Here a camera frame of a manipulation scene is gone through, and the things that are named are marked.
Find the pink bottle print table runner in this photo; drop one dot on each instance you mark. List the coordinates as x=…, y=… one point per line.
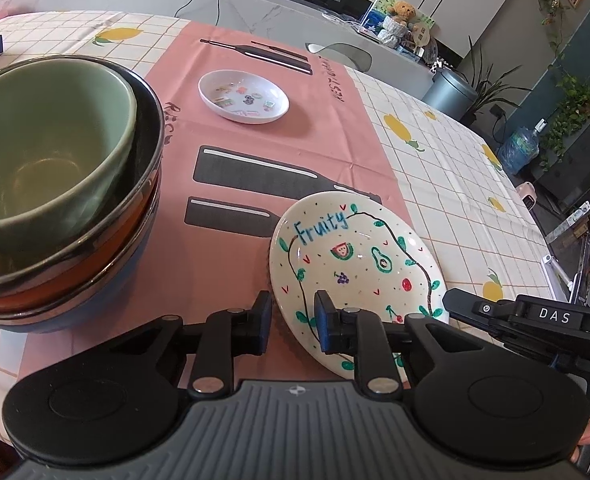
x=225, y=135

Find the brown teddy bear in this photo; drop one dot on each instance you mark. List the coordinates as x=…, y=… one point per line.
x=397, y=20

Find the steel bowl blue outside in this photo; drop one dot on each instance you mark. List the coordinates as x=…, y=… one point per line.
x=105, y=307

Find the white stool grey seat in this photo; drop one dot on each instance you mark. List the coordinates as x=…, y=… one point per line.
x=342, y=55

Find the silver metal frame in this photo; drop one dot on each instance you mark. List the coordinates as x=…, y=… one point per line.
x=572, y=260

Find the white fruit print plate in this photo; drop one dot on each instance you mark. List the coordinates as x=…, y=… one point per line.
x=360, y=260

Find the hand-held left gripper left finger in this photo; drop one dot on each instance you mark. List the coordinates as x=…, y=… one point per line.
x=265, y=321

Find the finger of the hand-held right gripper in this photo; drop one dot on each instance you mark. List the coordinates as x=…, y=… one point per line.
x=475, y=307

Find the grey trash can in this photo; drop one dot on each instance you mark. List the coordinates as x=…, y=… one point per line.
x=447, y=92

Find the small white sticker plate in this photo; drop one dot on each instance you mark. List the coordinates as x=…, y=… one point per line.
x=242, y=95

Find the pink heater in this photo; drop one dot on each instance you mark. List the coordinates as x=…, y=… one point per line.
x=527, y=196

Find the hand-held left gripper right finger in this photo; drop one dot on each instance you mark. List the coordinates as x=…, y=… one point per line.
x=323, y=323

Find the lemon print tablecloth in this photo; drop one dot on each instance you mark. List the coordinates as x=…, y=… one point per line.
x=450, y=170

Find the green ceramic bowl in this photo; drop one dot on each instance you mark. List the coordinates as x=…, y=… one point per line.
x=50, y=135

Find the blue water bottle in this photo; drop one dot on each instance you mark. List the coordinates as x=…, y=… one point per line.
x=520, y=147

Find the white marble tv console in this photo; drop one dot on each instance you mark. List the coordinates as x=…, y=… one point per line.
x=275, y=10

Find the steel bowl orange outside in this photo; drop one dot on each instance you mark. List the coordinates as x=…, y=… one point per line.
x=102, y=270

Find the trailing green plant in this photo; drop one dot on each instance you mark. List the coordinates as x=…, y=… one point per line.
x=575, y=105

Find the long leaf potted plant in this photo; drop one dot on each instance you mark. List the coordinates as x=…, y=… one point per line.
x=485, y=80

